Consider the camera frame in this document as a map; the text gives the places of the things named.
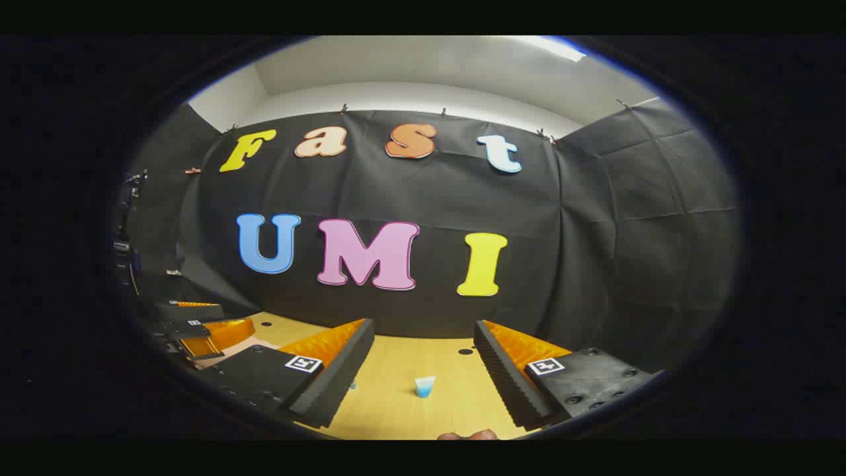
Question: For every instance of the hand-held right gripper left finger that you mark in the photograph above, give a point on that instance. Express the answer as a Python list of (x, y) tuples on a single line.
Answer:
[(344, 380)]

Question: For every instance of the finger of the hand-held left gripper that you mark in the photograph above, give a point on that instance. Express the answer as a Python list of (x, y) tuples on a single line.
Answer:
[(192, 312), (225, 334)]

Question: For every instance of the blue jar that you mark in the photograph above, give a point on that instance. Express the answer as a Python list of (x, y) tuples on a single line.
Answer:
[(424, 387)]

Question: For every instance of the pinkish brown rounded object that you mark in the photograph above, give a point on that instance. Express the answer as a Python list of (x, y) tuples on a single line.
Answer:
[(466, 435)]

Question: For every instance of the dark equipment stand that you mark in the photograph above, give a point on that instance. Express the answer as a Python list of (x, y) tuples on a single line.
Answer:
[(129, 251)]

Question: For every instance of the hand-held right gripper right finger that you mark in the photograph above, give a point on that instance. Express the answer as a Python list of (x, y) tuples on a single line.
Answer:
[(505, 380)]

